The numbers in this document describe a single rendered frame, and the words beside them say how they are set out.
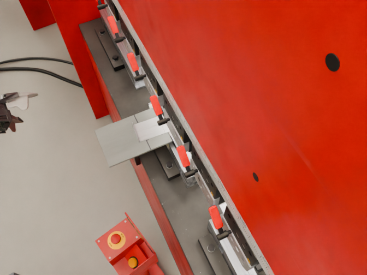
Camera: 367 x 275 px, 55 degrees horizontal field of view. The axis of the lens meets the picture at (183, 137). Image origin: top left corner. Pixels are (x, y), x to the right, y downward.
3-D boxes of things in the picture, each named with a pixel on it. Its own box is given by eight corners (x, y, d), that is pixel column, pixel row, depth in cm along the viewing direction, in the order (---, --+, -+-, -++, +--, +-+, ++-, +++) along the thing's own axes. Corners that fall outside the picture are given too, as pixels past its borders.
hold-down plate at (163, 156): (141, 125, 156) (140, 121, 154) (152, 120, 158) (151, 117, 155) (168, 181, 143) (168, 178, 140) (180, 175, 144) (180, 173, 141)
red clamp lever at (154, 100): (148, 97, 109) (159, 126, 111) (160, 93, 110) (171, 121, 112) (147, 97, 111) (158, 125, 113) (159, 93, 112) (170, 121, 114)
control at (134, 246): (100, 247, 151) (90, 237, 135) (131, 224, 156) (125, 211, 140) (126, 286, 143) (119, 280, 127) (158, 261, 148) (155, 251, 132)
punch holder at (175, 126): (164, 121, 122) (161, 91, 107) (186, 112, 124) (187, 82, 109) (183, 156, 115) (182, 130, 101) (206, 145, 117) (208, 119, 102)
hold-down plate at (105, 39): (95, 32, 185) (94, 28, 183) (105, 29, 187) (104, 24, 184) (114, 71, 172) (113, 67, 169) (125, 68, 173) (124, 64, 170)
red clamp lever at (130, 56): (125, 54, 118) (136, 81, 120) (136, 50, 119) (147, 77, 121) (125, 54, 120) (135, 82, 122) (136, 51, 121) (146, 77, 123)
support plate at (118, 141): (94, 131, 141) (94, 130, 141) (154, 108, 147) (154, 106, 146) (109, 168, 133) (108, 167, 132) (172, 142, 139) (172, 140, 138)
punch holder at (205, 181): (189, 168, 113) (190, 143, 98) (213, 158, 114) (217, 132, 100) (211, 209, 106) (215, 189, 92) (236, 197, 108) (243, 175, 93)
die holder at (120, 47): (102, 23, 189) (98, 9, 181) (112, 19, 190) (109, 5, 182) (136, 90, 166) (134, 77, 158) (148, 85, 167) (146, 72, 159)
